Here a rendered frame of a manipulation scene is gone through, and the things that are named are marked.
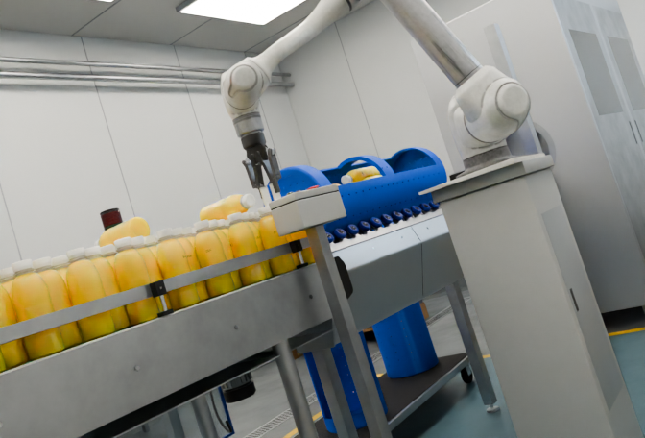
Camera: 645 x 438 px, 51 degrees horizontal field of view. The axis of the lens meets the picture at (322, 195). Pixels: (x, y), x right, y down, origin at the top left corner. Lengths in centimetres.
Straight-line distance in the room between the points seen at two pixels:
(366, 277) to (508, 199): 55
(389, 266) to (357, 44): 582
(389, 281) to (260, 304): 78
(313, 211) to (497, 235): 63
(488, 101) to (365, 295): 77
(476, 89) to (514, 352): 83
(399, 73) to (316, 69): 113
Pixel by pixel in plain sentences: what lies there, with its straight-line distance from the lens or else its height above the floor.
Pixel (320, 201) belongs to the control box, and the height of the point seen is 106.
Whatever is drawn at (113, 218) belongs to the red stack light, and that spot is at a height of 123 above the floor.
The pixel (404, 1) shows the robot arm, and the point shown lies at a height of 156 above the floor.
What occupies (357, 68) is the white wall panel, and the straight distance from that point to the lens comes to 807.
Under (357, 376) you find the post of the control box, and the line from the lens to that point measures 194.
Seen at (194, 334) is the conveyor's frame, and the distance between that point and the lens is 164.
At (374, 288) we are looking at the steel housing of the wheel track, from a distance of 239.
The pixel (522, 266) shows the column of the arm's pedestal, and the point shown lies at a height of 69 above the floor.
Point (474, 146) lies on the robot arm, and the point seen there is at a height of 109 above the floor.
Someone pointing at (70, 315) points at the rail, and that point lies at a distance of 150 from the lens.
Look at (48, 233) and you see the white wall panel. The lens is 572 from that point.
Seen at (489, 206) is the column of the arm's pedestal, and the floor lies 90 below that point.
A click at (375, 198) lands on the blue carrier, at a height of 104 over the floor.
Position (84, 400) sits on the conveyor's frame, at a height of 79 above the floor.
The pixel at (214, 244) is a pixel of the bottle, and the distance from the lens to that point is 178.
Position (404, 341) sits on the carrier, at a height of 33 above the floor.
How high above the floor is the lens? 94
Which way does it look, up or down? 4 degrees up
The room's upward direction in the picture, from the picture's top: 18 degrees counter-clockwise
